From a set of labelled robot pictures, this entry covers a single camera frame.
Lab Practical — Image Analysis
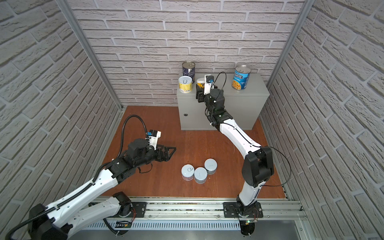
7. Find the white lid orange can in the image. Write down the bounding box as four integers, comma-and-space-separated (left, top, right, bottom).
196, 78, 206, 89

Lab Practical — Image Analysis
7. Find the yellow label pull-tab can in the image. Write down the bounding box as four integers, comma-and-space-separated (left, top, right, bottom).
178, 76, 193, 94

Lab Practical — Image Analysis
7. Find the dark purple label can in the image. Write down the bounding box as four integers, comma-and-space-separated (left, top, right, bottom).
182, 61, 196, 83

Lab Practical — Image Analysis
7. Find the blue label soup can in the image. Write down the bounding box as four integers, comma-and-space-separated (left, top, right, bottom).
232, 65, 252, 91

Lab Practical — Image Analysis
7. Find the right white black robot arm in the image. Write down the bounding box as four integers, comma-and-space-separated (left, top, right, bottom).
197, 88, 274, 215

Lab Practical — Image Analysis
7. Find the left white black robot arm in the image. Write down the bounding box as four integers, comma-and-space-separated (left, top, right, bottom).
28, 137, 176, 240

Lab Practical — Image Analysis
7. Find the white lid purple can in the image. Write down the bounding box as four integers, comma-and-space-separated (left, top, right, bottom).
181, 164, 195, 181

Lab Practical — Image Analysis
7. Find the grey metal cabinet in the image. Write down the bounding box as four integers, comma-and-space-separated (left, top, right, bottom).
177, 73, 270, 131

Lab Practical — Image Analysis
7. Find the silver top centre can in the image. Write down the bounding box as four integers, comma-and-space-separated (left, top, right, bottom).
194, 167, 208, 184

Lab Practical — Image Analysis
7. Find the silver can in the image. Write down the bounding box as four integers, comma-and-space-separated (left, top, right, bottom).
204, 159, 218, 175
194, 167, 208, 184

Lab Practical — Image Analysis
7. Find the silver top can right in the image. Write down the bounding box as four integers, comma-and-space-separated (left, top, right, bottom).
204, 159, 218, 175

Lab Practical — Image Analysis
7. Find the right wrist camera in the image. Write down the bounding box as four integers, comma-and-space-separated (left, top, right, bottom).
204, 75, 215, 95

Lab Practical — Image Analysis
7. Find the right thin black cable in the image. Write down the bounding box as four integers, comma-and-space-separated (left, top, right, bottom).
209, 71, 293, 188

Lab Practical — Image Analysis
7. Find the left black corrugated cable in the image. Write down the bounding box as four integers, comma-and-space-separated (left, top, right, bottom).
4, 114, 148, 240

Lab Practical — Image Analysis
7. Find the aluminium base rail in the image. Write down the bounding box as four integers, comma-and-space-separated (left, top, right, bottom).
59, 196, 307, 223

